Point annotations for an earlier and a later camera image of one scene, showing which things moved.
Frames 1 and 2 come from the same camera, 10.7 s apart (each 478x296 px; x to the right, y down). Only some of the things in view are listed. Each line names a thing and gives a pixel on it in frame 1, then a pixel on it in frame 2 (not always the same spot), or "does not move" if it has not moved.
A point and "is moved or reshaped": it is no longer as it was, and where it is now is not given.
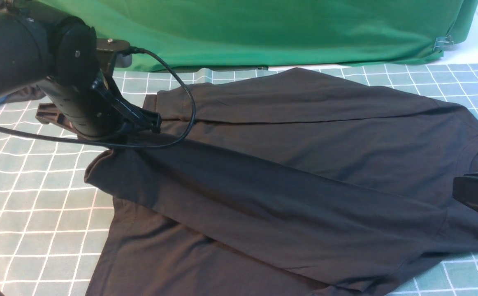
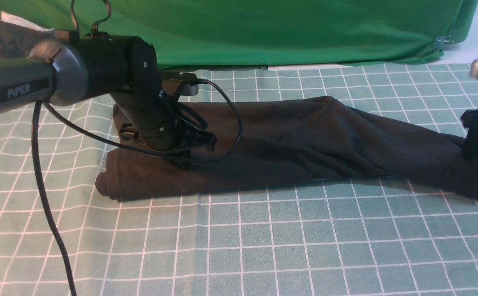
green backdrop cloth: [185, 34] does not move
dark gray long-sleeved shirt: [288, 183] is moved or reshaped
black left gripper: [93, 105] to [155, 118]
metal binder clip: [442, 43] does not move
